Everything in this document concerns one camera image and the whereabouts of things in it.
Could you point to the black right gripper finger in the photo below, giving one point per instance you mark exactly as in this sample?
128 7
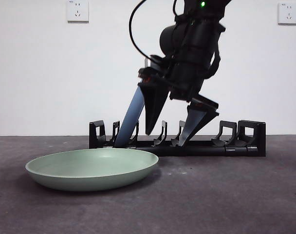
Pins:
199 112
154 104

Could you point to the blue plate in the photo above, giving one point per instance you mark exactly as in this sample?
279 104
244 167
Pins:
131 114

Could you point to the pale green plate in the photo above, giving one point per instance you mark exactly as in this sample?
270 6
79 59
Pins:
89 180

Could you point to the black plate rack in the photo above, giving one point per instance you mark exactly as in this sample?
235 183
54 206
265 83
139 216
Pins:
235 152

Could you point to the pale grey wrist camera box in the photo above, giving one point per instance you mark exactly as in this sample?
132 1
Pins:
147 63

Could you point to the white wall socket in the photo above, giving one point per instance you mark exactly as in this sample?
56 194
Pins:
288 14
77 12

